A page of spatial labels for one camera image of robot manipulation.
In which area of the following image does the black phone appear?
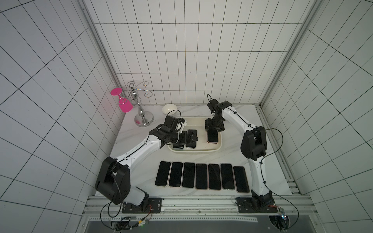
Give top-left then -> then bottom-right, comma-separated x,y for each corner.
208,164 -> 221,190
220,163 -> 235,190
168,162 -> 183,187
155,161 -> 171,186
233,166 -> 250,193
182,163 -> 195,188

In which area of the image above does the phone with pink case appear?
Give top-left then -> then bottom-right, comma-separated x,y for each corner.
195,164 -> 208,190

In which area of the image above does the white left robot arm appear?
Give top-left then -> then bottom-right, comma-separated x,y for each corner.
95,116 -> 198,206

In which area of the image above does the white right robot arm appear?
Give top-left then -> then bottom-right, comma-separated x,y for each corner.
205,99 -> 273,208

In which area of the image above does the left stack top phone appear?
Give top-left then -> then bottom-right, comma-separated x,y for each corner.
172,144 -> 184,150

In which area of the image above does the white plastic storage box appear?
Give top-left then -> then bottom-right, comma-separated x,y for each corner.
168,116 -> 222,153

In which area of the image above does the white ceramic bowl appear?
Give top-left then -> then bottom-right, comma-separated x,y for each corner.
162,104 -> 178,115

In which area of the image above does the chrome wine glass rack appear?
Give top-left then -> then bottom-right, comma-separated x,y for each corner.
124,81 -> 153,127

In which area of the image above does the pink plastic wine glass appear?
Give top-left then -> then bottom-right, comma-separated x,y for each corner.
110,87 -> 133,113

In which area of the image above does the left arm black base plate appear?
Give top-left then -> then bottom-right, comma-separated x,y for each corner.
121,196 -> 162,214

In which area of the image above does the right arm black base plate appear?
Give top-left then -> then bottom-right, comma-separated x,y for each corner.
235,197 -> 278,214

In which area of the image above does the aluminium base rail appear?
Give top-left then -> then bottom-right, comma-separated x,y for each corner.
83,196 -> 317,222

